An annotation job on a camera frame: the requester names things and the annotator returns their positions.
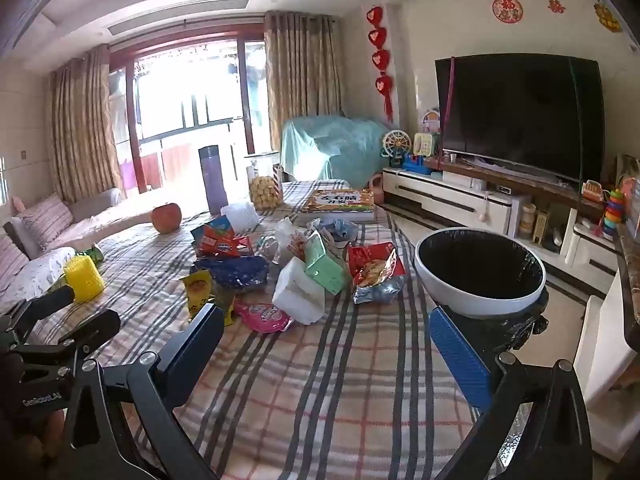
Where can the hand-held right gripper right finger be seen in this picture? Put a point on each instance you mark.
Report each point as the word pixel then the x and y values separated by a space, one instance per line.
pixel 457 365

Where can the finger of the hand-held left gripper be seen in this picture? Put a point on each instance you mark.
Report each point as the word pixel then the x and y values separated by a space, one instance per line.
pixel 42 307
pixel 90 330

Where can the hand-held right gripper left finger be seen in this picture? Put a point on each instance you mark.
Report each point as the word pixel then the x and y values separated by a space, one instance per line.
pixel 192 355

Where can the yellow snack packet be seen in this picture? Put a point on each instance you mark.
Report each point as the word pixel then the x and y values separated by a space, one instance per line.
pixel 200 292

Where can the white bin with black bag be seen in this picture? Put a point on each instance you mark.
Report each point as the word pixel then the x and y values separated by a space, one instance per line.
pixel 450 296

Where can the pink snack packet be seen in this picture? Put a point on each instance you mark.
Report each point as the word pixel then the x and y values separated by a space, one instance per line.
pixel 265 317

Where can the dark blue plastic bag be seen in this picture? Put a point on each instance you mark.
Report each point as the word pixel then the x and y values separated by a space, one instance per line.
pixel 230 272

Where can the red and blue snack packet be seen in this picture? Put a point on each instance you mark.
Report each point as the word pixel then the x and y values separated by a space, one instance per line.
pixel 220 240

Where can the white foam pack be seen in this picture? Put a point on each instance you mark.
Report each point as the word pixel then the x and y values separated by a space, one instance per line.
pixel 297 295

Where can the red snack bag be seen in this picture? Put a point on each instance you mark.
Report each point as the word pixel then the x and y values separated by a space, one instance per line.
pixel 372 270

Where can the green carton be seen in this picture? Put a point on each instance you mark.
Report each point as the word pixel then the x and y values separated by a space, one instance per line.
pixel 327 265

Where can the white floral pillow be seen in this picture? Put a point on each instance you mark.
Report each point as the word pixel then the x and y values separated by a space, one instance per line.
pixel 42 267

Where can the green can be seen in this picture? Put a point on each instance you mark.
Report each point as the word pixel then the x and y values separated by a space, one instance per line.
pixel 92 252

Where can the pink striped pillow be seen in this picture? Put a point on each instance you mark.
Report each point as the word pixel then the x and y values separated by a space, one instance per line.
pixel 45 220

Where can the light sofa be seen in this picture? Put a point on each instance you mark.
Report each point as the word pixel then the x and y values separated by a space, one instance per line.
pixel 100 215

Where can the red apple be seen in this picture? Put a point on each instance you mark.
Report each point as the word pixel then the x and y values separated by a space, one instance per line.
pixel 166 219

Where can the white red-printed plastic bag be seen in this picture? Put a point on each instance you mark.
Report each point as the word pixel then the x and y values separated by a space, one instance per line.
pixel 287 242

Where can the white side cabinet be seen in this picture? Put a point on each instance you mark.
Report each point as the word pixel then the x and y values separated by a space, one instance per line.
pixel 605 350

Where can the white television cabinet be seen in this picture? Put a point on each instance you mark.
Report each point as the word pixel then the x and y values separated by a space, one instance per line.
pixel 450 200

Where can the purple thermos bottle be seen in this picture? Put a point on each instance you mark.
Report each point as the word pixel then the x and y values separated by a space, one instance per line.
pixel 214 180

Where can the light blue plastic bag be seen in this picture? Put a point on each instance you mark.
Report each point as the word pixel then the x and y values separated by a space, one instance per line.
pixel 340 230

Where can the clear jar of cookies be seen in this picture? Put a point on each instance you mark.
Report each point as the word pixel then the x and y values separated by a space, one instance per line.
pixel 265 187

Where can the beige patterned curtain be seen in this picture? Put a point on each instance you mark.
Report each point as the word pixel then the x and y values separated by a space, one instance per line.
pixel 85 125
pixel 300 75

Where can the pink toy kettle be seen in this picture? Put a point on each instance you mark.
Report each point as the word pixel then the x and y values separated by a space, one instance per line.
pixel 376 191

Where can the colourful flat game box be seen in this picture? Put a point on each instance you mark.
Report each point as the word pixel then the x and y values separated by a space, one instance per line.
pixel 340 202

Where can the blue toy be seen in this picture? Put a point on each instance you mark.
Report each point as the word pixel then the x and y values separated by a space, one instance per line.
pixel 414 165

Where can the red-framed glass door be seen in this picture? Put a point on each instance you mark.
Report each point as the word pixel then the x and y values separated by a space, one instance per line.
pixel 122 110

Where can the orange toy cash register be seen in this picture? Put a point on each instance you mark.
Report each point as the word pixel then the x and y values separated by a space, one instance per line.
pixel 591 192

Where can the yellow green toy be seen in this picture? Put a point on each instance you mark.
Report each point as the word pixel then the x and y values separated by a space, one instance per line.
pixel 423 145

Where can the ferris wheel toy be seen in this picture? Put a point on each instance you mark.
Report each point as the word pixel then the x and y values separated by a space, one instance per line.
pixel 396 145

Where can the pink toy house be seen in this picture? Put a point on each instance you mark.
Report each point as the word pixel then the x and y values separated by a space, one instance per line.
pixel 431 120

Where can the teal covered armchair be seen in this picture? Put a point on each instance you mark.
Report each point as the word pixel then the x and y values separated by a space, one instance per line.
pixel 335 145

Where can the black television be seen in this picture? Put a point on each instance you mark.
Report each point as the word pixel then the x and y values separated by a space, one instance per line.
pixel 520 110

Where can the red heart hanging decoration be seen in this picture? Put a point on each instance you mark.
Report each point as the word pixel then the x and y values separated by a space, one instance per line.
pixel 380 60

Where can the round red wall sticker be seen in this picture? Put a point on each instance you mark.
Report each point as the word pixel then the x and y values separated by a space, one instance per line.
pixel 505 9

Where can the small red wall sticker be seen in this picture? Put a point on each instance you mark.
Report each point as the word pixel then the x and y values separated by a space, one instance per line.
pixel 556 5

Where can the yellow and red wall sticker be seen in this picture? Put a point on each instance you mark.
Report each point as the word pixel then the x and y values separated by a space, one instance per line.
pixel 607 16

